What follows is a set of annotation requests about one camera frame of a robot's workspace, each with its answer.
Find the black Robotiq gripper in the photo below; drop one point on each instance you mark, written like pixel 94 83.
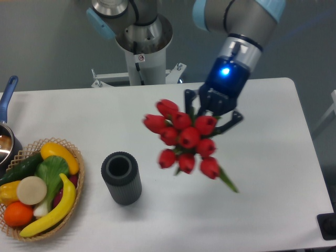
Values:
pixel 220 92

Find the red tulip bouquet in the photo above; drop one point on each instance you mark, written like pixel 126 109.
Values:
pixel 186 137

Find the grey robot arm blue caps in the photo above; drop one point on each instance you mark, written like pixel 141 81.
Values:
pixel 248 24

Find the dark grey ribbed vase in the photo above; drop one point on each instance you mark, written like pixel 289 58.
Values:
pixel 121 175

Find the black device at table edge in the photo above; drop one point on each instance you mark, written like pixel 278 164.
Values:
pixel 327 225

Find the yellow squash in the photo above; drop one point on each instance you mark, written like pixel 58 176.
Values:
pixel 55 149

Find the yellow banana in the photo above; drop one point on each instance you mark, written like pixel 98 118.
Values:
pixel 57 214

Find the green bok choy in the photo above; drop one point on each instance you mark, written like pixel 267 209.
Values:
pixel 49 171

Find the purple red vegetable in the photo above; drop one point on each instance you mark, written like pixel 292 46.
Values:
pixel 58 197

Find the green cucumber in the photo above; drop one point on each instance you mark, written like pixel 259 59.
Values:
pixel 25 168

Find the beige round disc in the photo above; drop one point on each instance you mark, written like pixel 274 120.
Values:
pixel 31 190

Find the yellow bell pepper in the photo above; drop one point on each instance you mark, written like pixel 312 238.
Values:
pixel 8 193

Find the orange fruit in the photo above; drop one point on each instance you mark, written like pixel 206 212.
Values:
pixel 18 214

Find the woven wicker basket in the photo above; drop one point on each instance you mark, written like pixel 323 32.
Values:
pixel 23 154

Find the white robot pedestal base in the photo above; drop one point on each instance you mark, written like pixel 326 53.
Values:
pixel 144 48

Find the white frame at right edge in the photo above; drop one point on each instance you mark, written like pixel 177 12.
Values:
pixel 325 120

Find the blue handled saucepan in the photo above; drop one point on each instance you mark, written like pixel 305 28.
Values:
pixel 10 145

